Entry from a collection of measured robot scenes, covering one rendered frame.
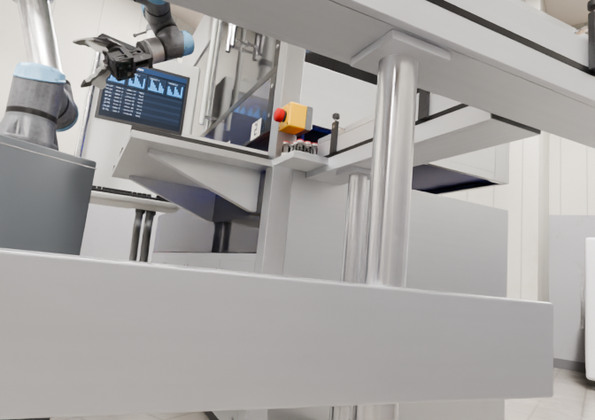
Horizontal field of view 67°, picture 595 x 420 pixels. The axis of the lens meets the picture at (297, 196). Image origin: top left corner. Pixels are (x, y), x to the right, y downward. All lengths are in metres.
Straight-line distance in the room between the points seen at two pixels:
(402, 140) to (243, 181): 0.90
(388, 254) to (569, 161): 4.23
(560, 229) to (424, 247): 3.05
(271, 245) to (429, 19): 0.87
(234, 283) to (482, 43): 0.42
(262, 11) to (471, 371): 0.48
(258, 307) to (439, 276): 1.27
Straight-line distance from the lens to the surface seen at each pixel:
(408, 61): 0.59
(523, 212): 3.76
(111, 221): 4.43
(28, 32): 1.56
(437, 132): 0.91
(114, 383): 0.41
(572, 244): 4.55
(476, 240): 1.78
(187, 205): 1.84
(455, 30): 0.60
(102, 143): 2.27
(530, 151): 3.86
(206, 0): 0.55
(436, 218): 1.65
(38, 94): 1.31
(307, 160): 1.23
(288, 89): 1.40
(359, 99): 1.53
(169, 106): 2.34
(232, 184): 1.37
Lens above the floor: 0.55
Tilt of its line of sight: 10 degrees up
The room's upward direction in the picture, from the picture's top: 6 degrees clockwise
